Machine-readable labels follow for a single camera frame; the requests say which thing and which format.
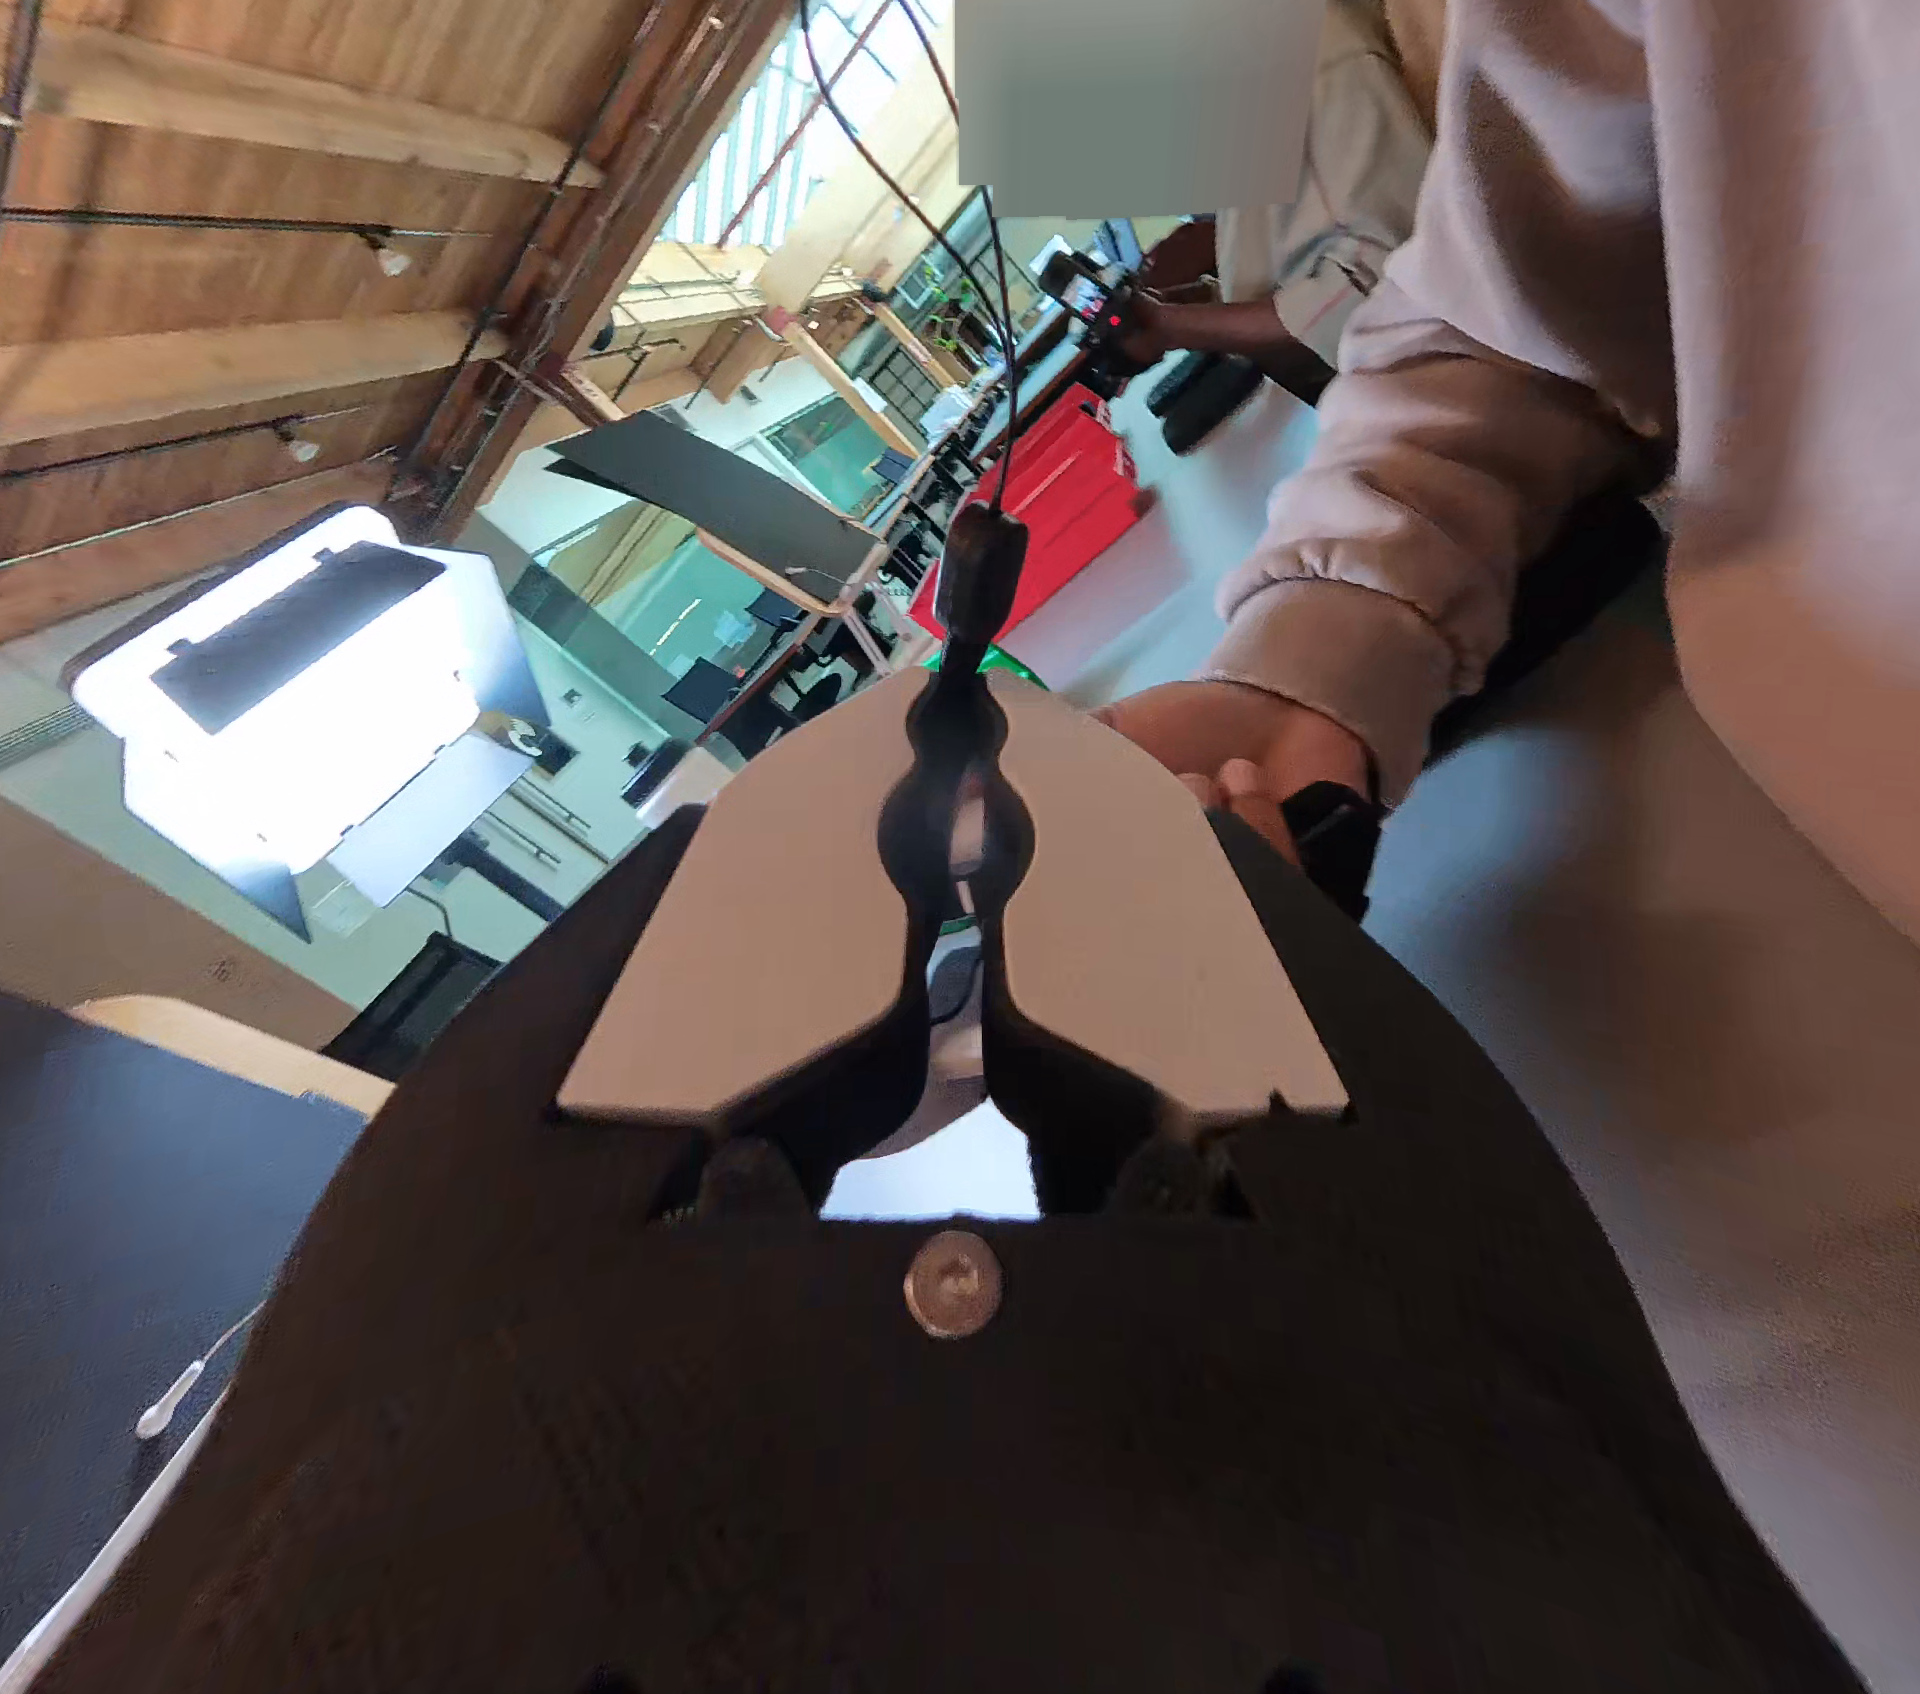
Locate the black flag board wooden stand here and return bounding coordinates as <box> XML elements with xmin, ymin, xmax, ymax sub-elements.
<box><xmin>541</xmin><ymin>408</ymin><xmax>892</xmax><ymax>627</ymax></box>

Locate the studio light panel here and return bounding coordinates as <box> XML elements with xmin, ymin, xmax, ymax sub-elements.
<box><xmin>65</xmin><ymin>500</ymin><xmax>551</xmax><ymax>951</ymax></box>

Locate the person's right hand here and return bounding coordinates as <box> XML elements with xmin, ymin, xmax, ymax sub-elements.
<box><xmin>1092</xmin><ymin>680</ymin><xmax>1380</xmax><ymax>864</ymax></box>

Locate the red plastic bin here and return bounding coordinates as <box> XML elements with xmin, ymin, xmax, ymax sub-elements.
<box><xmin>905</xmin><ymin>435</ymin><xmax>1159</xmax><ymax>650</ymax></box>
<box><xmin>1002</xmin><ymin>380</ymin><xmax>1122</xmax><ymax>471</ymax></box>

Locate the white cable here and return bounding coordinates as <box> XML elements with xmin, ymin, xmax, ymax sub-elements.
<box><xmin>132</xmin><ymin>1301</ymin><xmax>270</xmax><ymax>1444</ymax></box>

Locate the person's right forearm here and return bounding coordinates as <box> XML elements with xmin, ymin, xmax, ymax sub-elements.
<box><xmin>1200</xmin><ymin>276</ymin><xmax>1689</xmax><ymax>815</ymax></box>

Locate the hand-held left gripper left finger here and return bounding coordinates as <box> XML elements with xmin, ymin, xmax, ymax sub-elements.
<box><xmin>554</xmin><ymin>668</ymin><xmax>965</xmax><ymax>1175</ymax></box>

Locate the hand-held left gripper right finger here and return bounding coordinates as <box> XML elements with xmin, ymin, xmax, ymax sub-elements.
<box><xmin>965</xmin><ymin>674</ymin><xmax>1351</xmax><ymax>1175</ymax></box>

